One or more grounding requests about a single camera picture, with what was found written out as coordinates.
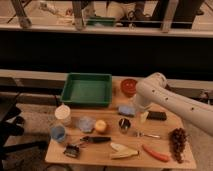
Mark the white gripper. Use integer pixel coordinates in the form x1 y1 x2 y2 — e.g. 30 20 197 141
133 94 151 123

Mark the blue sponge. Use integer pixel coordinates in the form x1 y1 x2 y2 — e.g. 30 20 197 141
118 105 135 117

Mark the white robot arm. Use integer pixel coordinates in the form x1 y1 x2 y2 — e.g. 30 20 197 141
133 72 213 136

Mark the red bowl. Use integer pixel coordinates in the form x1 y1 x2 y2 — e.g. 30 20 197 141
120 79 137 97

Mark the black rectangular block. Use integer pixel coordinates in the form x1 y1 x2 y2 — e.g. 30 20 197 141
147 111 167 121

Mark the small metal cup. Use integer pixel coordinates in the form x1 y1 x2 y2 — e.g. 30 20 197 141
119 118 131 134

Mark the metal spoon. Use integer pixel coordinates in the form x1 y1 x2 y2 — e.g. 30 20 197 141
136 132 161 139

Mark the purple grape bunch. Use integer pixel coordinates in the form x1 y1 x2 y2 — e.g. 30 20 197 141
170 128 187 163

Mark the yellow orange ball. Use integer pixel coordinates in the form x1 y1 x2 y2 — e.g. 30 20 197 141
95 120 107 133

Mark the orange carrot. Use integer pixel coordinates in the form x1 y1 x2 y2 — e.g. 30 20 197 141
142 144 170 162

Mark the green plastic tray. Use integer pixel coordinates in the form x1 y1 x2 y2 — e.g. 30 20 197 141
61 73 112 107

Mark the black binder clip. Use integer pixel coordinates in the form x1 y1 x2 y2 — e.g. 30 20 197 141
64 145 80 158

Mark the white lidded cup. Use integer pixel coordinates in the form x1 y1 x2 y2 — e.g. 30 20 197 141
54 104 71 126

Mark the blue plastic cup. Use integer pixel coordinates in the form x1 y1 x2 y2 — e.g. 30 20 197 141
50 125 66 143

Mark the green bin in background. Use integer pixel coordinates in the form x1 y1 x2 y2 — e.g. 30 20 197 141
86 17 115 27

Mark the black office chair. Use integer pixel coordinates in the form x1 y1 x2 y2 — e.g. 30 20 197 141
0 94 47 171

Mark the black handled tool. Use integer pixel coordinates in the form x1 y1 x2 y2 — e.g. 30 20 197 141
80 136 111 143

